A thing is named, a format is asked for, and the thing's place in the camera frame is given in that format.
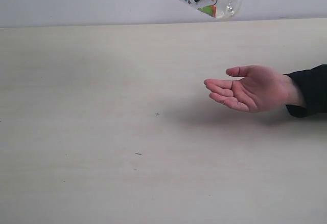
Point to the person's open bare hand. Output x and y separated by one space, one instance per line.
258 89

